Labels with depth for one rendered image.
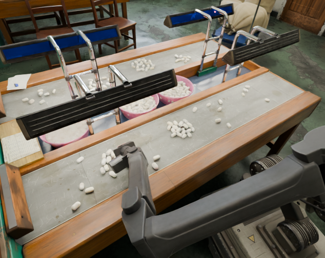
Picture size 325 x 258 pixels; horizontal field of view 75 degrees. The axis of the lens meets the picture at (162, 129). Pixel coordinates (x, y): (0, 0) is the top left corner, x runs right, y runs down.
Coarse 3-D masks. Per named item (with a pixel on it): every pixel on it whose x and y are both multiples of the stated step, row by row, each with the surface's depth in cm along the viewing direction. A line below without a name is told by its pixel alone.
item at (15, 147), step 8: (8, 136) 104; (16, 136) 104; (8, 144) 100; (16, 144) 101; (24, 144) 101; (32, 144) 101; (8, 152) 97; (16, 152) 98; (24, 152) 98; (32, 152) 98; (8, 160) 94
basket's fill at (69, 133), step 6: (84, 120) 121; (66, 126) 117; (72, 126) 116; (78, 126) 116; (84, 126) 118; (54, 132) 114; (60, 132) 113; (66, 132) 114; (72, 132) 113; (78, 132) 114; (84, 132) 115; (48, 138) 111; (54, 138) 111; (60, 138) 111; (66, 138) 110; (72, 138) 111
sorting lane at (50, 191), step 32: (224, 96) 141; (256, 96) 143; (288, 96) 145; (160, 128) 118; (224, 128) 120; (64, 160) 100; (96, 160) 101; (160, 160) 103; (32, 192) 89; (64, 192) 89; (96, 192) 90
